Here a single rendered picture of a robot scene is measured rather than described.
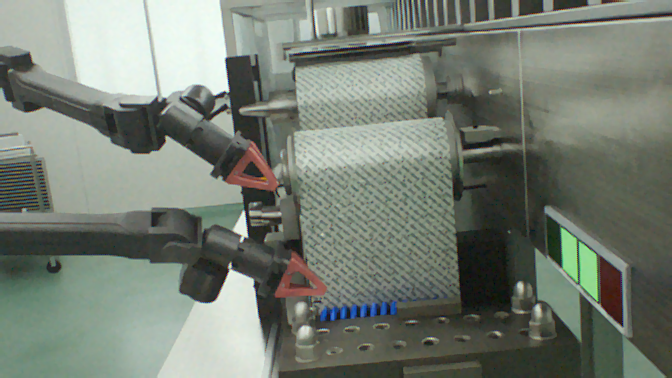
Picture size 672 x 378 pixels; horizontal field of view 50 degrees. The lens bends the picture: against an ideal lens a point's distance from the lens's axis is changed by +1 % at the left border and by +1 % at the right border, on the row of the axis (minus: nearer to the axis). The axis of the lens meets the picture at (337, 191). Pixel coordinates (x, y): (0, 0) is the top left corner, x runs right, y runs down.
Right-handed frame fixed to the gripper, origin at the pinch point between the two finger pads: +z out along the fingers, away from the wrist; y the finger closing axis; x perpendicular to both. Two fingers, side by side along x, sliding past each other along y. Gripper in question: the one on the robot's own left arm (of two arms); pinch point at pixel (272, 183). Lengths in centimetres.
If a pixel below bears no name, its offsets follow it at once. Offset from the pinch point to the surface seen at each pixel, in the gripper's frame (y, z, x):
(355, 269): 5.8, 17.9, -2.8
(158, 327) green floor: -261, 22, -163
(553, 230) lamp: 30.1, 27.9, 21.2
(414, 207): 5.6, 19.5, 10.6
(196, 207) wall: -549, 11, -184
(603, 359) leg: -5, 68, 6
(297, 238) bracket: -2.0, 8.9, -5.9
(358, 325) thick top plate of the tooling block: 13.0, 21.4, -7.9
